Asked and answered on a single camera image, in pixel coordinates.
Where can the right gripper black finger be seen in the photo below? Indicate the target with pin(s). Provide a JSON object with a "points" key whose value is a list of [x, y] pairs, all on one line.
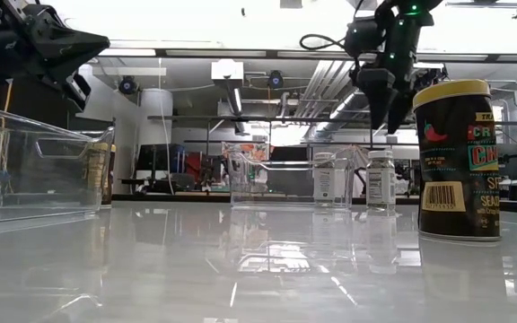
{"points": [[402, 110], [379, 94]]}

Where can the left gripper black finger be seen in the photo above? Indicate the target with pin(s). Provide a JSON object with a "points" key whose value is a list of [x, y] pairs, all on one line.
{"points": [[67, 33], [67, 60]]}

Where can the white lid spice jar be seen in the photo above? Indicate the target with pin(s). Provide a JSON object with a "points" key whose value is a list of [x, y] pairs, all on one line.
{"points": [[380, 184], [324, 184]]}

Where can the yellow lid spice jar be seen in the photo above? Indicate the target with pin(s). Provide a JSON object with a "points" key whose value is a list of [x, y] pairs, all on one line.
{"points": [[456, 179], [99, 179]]}

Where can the clear plastic bin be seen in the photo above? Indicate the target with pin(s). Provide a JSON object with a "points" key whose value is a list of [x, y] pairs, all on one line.
{"points": [[240, 179], [16, 211]]}

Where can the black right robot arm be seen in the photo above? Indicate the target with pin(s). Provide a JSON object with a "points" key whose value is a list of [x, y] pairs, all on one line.
{"points": [[404, 40]]}

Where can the cluttered storage shelf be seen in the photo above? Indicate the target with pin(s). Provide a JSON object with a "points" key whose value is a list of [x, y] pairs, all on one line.
{"points": [[160, 161]]}

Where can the colourful poster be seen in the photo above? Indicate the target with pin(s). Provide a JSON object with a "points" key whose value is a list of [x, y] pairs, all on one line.
{"points": [[251, 150]]}

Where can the white ceiling box fixture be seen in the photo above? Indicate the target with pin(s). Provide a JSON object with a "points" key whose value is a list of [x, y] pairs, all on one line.
{"points": [[227, 69]]}

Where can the black ceiling camera rig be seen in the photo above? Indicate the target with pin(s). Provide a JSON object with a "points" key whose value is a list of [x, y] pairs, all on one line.
{"points": [[431, 77]]}

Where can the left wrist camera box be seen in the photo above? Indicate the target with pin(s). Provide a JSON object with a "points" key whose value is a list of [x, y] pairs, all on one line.
{"points": [[78, 92]]}

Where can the silver ceiling duct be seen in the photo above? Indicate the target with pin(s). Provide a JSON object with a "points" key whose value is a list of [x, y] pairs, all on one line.
{"points": [[326, 89]]}

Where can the black round ceiling camera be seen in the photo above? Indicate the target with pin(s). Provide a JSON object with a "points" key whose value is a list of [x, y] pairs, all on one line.
{"points": [[275, 80], [128, 85]]}

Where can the black metal rack frame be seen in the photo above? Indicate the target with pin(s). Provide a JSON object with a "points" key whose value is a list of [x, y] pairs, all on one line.
{"points": [[285, 119]]}

